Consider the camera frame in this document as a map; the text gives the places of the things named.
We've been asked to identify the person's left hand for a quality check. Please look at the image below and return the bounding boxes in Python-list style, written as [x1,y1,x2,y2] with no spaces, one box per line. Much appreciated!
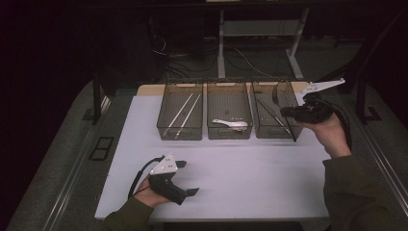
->
[133,175,171,208]

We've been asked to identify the white metal desk frame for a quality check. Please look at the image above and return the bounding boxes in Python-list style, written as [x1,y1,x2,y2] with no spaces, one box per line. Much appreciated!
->
[217,8,311,81]

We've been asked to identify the translucent brown plastic bin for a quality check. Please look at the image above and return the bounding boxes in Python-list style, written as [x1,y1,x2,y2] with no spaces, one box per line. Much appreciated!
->
[156,81,204,141]
[206,80,254,141]
[250,78,306,140]

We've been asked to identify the metal floor rail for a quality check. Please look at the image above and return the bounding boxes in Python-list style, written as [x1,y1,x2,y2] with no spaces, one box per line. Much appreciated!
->
[347,95,408,208]
[41,128,95,231]

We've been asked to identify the person's right hand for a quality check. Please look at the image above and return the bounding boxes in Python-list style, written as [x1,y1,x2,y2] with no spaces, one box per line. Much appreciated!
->
[301,114,352,159]

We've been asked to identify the white soup spoon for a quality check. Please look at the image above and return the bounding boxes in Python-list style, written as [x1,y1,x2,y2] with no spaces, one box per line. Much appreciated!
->
[211,118,249,132]

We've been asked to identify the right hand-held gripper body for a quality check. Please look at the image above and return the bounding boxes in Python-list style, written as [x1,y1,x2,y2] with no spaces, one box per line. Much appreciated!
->
[288,77,346,125]

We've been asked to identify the hand-held gripper black cable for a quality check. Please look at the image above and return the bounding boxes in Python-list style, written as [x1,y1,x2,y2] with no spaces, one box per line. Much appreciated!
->
[127,155,166,200]
[320,98,354,152]

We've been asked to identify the metal table knife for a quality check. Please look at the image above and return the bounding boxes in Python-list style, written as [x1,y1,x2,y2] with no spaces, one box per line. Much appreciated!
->
[255,97,293,135]

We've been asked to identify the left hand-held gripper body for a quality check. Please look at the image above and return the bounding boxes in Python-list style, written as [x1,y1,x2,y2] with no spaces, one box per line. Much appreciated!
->
[147,152,189,206]

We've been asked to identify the black metal stand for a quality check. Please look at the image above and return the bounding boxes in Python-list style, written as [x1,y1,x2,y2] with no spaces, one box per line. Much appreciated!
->
[355,76,383,125]
[90,73,112,126]

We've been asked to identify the white table mat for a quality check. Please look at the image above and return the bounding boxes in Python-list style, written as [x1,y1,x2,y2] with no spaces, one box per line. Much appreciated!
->
[94,91,341,222]

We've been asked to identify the metal fork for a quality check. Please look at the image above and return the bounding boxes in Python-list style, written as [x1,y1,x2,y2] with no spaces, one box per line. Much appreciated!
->
[271,84,297,143]

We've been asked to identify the left hand-held gripper black cable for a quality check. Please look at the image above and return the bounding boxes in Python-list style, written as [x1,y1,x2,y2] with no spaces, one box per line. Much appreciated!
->
[127,155,166,200]

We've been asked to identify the bundle of floor cables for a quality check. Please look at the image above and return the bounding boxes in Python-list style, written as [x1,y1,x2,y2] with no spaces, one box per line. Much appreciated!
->
[150,17,222,81]

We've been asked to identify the right hand-held gripper black cable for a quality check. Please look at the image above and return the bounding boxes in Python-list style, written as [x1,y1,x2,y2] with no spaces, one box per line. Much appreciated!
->
[320,98,354,152]

